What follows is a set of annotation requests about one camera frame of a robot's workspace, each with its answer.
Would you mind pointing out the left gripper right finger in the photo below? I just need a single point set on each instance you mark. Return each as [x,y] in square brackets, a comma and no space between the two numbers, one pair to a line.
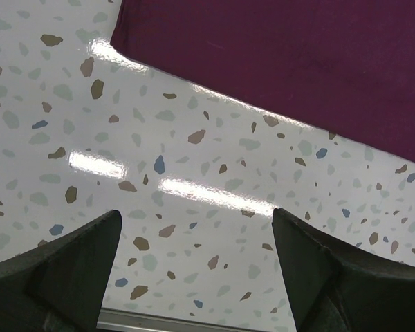
[334,286]

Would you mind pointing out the purple cloth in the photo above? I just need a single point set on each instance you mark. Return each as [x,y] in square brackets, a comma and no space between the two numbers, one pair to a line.
[344,66]

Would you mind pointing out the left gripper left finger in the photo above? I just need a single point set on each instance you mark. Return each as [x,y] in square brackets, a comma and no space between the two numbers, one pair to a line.
[60,285]

